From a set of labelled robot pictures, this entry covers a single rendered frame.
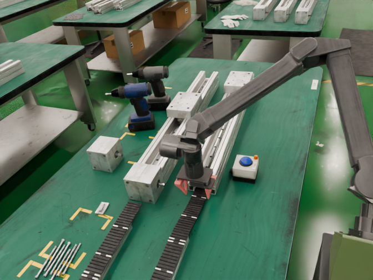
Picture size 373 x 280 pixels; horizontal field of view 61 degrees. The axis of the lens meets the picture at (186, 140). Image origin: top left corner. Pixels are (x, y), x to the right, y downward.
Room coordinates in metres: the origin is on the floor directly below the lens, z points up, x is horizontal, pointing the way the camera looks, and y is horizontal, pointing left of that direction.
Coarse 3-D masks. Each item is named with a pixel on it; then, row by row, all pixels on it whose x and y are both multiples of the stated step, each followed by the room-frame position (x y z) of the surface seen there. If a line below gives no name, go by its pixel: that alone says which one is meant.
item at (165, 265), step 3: (159, 261) 0.52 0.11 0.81; (159, 264) 0.51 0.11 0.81; (162, 264) 0.51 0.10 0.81; (165, 264) 0.51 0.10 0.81; (168, 264) 0.51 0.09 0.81; (171, 264) 0.51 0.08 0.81; (174, 264) 0.51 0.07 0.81; (159, 267) 0.50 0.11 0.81; (162, 267) 0.50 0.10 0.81; (165, 267) 0.50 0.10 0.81; (168, 267) 0.50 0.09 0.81; (171, 267) 0.50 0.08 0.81; (174, 267) 0.50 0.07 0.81; (168, 270) 0.49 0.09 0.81; (171, 270) 0.49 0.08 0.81
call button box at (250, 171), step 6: (240, 156) 0.89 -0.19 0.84; (246, 156) 0.89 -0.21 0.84; (234, 162) 0.86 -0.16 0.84; (252, 162) 0.85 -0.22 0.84; (258, 162) 0.87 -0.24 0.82; (234, 168) 0.83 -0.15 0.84; (240, 168) 0.83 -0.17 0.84; (246, 168) 0.82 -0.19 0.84; (252, 168) 0.82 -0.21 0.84; (258, 168) 0.87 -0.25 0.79; (234, 174) 0.83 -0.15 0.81; (240, 174) 0.82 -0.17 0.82; (246, 174) 0.82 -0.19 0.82; (252, 174) 0.81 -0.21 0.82; (234, 180) 0.83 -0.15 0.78; (240, 180) 0.82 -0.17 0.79; (246, 180) 0.82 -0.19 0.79; (252, 180) 0.81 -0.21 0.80
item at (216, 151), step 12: (240, 120) 1.18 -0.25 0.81; (216, 132) 1.08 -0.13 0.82; (228, 132) 1.02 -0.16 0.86; (204, 144) 0.96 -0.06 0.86; (216, 144) 0.98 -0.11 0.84; (228, 144) 0.97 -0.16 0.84; (204, 156) 0.92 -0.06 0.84; (216, 156) 0.88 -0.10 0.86; (228, 156) 0.96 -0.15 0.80; (216, 168) 0.81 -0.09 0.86; (216, 180) 0.79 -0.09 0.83
